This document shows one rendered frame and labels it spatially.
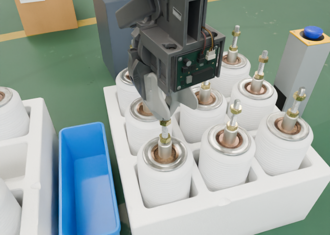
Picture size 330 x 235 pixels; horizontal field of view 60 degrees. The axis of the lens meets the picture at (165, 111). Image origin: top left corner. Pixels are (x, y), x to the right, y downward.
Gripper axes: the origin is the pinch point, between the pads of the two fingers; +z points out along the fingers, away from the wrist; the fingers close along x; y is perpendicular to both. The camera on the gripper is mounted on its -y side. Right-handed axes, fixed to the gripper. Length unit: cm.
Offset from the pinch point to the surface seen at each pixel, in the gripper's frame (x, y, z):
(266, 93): 26.3, -2.2, 9.4
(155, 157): -1.7, 0.5, 9.8
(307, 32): 42.3, -7.9, 2.1
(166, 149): -0.4, 1.7, 7.3
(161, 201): -2.9, 4.4, 16.9
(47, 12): 3, -108, 25
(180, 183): 0.3, 5.3, 12.8
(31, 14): -4, -109, 25
